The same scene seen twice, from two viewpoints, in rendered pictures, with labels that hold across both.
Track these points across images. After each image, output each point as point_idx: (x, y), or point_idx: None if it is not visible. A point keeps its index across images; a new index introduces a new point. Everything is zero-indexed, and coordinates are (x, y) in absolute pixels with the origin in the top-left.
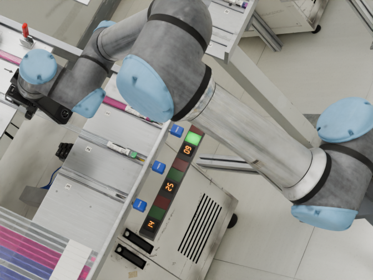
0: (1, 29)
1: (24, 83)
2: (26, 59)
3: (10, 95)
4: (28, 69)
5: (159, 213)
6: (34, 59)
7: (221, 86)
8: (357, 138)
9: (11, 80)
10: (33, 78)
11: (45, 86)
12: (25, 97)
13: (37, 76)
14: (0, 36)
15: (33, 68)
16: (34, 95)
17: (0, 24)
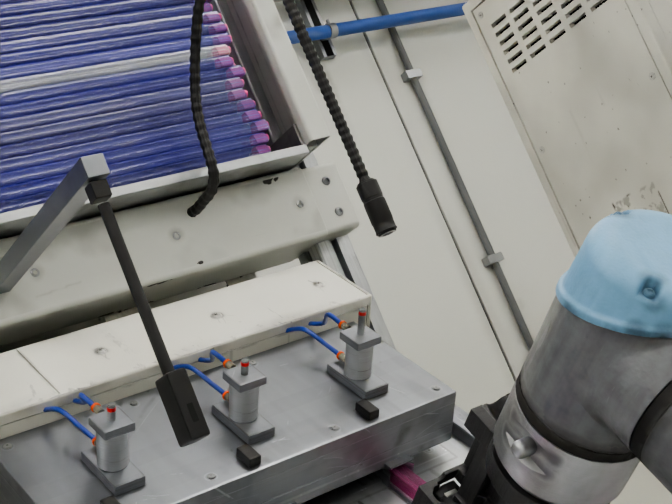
0: (458, 450)
1: (554, 349)
2: (621, 216)
3: (433, 501)
4: (613, 243)
5: None
6: (651, 229)
7: None
8: None
9: (475, 412)
10: (621, 281)
11: (655, 361)
12: (503, 488)
13: (645, 278)
14: (446, 464)
15: (639, 248)
16: (556, 465)
17: (458, 440)
